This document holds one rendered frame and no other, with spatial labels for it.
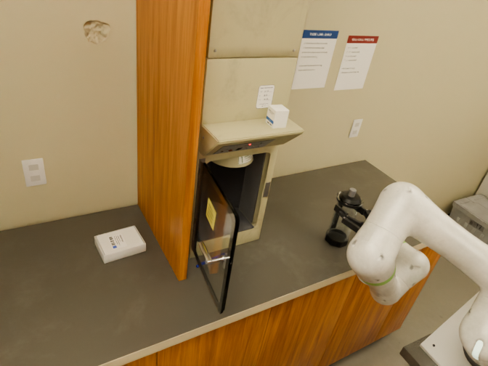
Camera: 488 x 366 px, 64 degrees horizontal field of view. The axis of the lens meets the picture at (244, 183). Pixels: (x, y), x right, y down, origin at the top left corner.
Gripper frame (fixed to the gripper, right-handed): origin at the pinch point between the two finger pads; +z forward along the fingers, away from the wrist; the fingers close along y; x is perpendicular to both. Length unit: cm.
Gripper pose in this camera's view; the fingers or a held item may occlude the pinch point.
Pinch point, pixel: (348, 208)
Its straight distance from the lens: 168.3
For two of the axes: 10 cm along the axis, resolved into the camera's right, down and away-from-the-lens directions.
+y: -8.6, 1.6, -4.8
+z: -4.9, -5.4, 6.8
